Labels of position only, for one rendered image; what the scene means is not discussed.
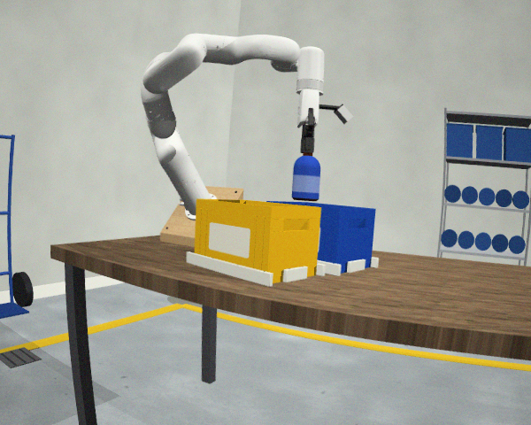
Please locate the blue divided crate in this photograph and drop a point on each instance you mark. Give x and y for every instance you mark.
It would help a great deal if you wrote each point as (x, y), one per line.
(343, 234)

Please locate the yellow plastic crate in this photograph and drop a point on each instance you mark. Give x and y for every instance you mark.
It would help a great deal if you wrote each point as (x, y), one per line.
(254, 234)

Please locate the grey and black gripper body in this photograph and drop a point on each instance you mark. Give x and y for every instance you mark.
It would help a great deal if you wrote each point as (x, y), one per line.
(309, 98)

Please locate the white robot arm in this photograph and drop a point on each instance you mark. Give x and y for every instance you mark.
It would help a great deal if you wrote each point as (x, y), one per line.
(192, 50)

